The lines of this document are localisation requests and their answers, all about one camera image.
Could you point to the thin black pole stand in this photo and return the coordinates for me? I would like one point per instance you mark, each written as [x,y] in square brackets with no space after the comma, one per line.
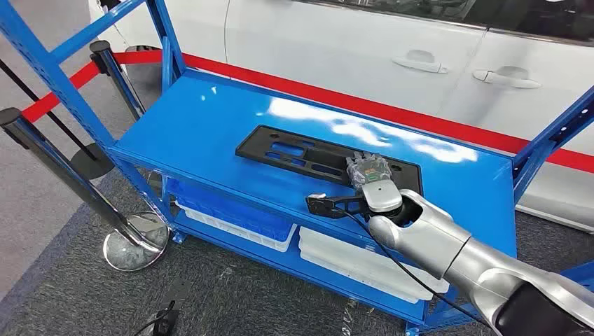
[90,162]

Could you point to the blue metal shelf rack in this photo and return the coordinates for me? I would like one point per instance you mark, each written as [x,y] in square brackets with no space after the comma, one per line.
[209,125]

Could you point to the red barrier belt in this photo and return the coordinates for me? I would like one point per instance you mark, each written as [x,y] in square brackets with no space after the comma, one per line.
[325,95]
[51,99]

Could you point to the white car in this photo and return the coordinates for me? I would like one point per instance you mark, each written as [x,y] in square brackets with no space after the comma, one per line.
[325,37]

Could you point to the black plastic frame part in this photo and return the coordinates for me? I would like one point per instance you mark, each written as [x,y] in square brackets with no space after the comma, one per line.
[260,146]

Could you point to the chrome stanchion post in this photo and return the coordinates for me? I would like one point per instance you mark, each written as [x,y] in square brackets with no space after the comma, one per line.
[116,76]
[137,243]

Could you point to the white slatted plastic crate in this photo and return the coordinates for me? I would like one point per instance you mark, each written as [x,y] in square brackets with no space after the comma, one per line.
[241,234]

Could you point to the white plastic tray stack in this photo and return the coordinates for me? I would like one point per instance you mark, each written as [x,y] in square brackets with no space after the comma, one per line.
[352,262]

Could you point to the blue plastic bin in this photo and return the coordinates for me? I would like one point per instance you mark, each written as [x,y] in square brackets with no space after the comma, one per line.
[232,215]

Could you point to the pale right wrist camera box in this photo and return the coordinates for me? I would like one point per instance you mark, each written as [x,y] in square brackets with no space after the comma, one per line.
[318,206]

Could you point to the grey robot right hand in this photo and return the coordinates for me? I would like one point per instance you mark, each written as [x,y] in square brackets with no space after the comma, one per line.
[378,192]

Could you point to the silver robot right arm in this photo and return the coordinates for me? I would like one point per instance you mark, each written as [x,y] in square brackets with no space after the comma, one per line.
[436,236]

